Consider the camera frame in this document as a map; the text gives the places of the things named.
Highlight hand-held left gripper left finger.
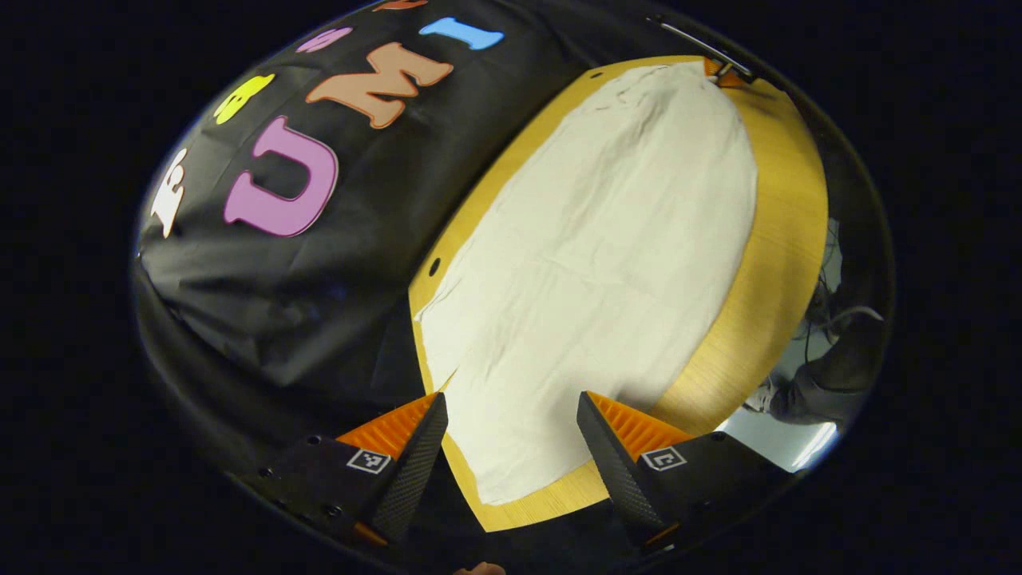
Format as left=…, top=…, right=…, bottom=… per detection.
left=240, top=391, right=450, bottom=548

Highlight white jeans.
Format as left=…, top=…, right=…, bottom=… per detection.
left=415, top=62, right=759, bottom=506

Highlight black backdrop cloth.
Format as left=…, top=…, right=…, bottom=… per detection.
left=132, top=0, right=719, bottom=552

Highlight person's legs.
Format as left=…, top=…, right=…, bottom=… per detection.
left=743, top=220, right=889, bottom=428

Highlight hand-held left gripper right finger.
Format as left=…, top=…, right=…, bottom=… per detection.
left=576, top=391, right=787, bottom=552

